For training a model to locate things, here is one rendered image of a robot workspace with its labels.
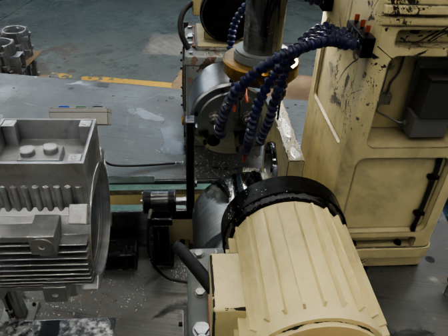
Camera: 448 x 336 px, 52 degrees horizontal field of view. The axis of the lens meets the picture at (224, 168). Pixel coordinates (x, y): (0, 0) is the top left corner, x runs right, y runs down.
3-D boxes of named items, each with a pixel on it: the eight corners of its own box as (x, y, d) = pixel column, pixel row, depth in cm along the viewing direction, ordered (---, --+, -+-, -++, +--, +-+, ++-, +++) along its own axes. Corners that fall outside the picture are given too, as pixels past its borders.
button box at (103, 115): (112, 125, 143) (111, 108, 142) (108, 125, 135) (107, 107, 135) (55, 125, 141) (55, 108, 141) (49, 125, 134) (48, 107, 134)
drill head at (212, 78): (253, 106, 175) (259, 43, 160) (268, 161, 146) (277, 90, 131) (188, 106, 173) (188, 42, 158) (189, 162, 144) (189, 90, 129)
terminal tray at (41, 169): (102, 161, 65) (96, 117, 60) (90, 211, 56) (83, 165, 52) (15, 161, 64) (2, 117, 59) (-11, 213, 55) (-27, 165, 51)
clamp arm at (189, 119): (196, 203, 116) (197, 115, 101) (197, 211, 113) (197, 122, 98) (183, 203, 115) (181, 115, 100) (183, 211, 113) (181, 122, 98)
